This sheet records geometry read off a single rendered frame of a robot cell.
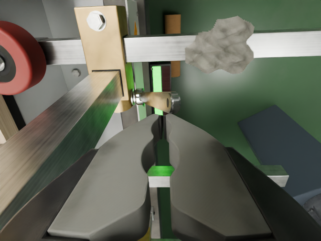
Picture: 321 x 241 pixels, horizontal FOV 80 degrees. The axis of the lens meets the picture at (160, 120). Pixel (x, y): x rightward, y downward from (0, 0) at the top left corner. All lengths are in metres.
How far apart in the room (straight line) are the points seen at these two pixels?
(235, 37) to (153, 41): 0.10
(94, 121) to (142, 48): 0.13
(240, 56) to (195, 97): 0.98
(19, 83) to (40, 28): 0.28
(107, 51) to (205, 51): 0.12
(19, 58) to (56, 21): 0.30
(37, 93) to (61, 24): 0.18
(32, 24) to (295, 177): 1.01
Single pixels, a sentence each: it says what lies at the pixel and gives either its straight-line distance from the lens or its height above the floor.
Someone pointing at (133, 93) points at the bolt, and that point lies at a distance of 0.30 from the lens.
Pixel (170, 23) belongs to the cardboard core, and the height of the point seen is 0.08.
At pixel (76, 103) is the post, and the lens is 0.18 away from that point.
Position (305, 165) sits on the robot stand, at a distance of 1.03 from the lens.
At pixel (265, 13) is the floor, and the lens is 1.22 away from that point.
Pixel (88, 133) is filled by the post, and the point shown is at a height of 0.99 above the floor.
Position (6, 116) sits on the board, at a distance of 0.35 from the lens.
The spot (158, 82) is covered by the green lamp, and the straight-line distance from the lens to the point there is 0.44.
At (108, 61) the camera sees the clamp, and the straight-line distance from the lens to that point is 0.26.
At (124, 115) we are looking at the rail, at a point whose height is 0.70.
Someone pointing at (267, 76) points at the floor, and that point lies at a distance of 1.30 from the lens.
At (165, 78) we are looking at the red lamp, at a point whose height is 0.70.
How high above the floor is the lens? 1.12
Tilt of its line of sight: 61 degrees down
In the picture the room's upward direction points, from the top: 176 degrees counter-clockwise
